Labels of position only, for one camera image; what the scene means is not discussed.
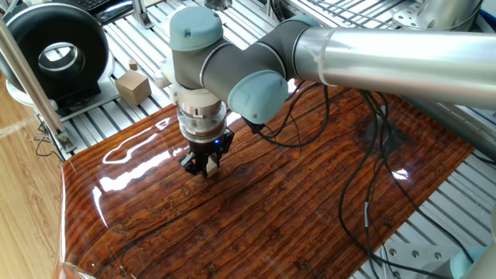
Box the white fan base plate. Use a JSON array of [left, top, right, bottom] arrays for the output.
[[5, 52, 121, 122]]

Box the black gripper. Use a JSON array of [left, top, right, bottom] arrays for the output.
[[177, 128, 236, 177]]

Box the black round duct fan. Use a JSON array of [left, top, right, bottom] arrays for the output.
[[0, 2, 111, 102]]

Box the silver perforated mount plate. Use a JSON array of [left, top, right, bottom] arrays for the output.
[[391, 2, 429, 29]]

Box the dark round metal object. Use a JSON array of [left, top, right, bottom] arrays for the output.
[[203, 0, 233, 12]]

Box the glossy wood grain mat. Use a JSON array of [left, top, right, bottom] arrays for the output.
[[53, 81, 476, 279]]

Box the black cable with plug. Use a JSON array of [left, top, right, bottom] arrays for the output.
[[242, 81, 331, 149]]

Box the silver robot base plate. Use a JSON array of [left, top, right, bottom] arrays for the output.
[[381, 242, 462, 279]]

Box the aluminium frame post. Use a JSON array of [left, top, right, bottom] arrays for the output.
[[0, 17, 77, 154]]

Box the thin black cable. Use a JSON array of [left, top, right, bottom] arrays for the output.
[[33, 119, 65, 160]]

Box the large wooden cube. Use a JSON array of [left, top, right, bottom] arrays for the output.
[[115, 69, 153, 107]]

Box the long black robot cable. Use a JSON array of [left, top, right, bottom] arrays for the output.
[[338, 91, 476, 279]]

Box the black keyboard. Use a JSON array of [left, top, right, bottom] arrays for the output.
[[69, 0, 133, 21]]

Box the short aluminium bracket post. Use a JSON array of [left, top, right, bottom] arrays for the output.
[[131, 0, 154, 30]]

